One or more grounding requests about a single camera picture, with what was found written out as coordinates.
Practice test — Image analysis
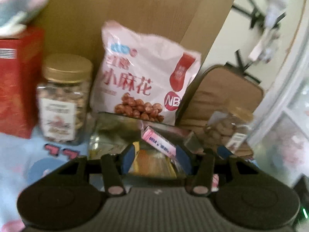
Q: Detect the red gift bag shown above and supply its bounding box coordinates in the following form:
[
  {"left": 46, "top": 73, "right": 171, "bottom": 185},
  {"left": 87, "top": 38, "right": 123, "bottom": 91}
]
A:
[{"left": 1, "top": 27, "right": 45, "bottom": 139}]

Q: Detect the pecan jar right gold lid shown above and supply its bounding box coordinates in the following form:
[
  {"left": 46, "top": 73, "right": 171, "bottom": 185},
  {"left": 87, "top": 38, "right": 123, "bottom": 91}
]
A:
[{"left": 203, "top": 101, "right": 254, "bottom": 152}]

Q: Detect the black sheep printed box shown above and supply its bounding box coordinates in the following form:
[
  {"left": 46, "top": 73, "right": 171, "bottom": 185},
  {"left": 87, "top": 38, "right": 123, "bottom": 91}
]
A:
[{"left": 88, "top": 113, "right": 203, "bottom": 179}]

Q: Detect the cardboard sheet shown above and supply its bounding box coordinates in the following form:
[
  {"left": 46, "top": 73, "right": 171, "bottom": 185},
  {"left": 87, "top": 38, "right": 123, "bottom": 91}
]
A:
[{"left": 32, "top": 0, "right": 234, "bottom": 71}]

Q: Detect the pink grey plush toy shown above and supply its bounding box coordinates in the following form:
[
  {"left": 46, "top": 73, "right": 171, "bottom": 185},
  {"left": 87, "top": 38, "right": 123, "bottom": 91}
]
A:
[{"left": 1, "top": 0, "right": 49, "bottom": 38}]

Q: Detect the white power strip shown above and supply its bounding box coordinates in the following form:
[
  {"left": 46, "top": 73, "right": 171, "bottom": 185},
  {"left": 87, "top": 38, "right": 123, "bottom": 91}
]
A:
[{"left": 248, "top": 0, "right": 289, "bottom": 63}]

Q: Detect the pink snack packet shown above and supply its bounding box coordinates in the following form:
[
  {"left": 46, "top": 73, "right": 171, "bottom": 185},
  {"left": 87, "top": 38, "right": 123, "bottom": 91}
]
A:
[{"left": 141, "top": 126, "right": 177, "bottom": 159}]

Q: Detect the nut jar left gold lid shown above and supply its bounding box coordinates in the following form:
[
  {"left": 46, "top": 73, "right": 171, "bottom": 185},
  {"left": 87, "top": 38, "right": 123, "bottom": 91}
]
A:
[{"left": 37, "top": 53, "right": 93, "bottom": 145}]

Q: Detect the pig cartoon bed sheet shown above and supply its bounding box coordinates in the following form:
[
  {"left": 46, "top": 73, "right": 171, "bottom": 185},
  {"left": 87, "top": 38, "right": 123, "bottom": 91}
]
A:
[{"left": 1, "top": 127, "right": 90, "bottom": 231}]

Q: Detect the window frame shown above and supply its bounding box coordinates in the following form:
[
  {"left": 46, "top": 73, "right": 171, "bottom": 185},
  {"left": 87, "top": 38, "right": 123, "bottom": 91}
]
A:
[{"left": 249, "top": 5, "right": 308, "bottom": 186}]

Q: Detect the pink snack bag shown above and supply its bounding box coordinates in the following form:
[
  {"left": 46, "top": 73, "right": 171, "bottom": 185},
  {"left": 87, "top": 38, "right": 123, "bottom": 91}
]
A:
[{"left": 90, "top": 21, "right": 201, "bottom": 125}]

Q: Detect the brown seat cushion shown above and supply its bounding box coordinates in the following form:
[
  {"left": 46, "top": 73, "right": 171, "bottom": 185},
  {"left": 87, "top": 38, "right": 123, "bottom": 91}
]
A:
[{"left": 174, "top": 63, "right": 265, "bottom": 158}]

